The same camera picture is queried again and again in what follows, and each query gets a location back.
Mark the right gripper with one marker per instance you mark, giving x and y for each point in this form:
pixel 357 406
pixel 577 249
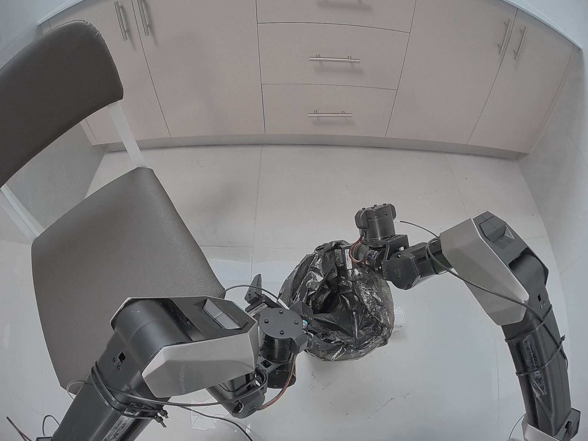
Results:
pixel 367 257

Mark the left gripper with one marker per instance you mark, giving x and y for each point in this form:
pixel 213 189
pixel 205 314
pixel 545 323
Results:
pixel 273 300

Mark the black plastic bag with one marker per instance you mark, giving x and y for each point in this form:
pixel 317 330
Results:
pixel 353 319

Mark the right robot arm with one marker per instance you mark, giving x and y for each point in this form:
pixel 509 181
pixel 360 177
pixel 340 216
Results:
pixel 487 255

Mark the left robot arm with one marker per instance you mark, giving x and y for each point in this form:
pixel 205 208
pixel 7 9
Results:
pixel 183 338

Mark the grey chair with white legs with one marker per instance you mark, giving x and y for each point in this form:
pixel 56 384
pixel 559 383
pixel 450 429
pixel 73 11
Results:
pixel 115 246

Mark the beige cabinet with drawers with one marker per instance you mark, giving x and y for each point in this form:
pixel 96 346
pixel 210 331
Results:
pixel 206 62

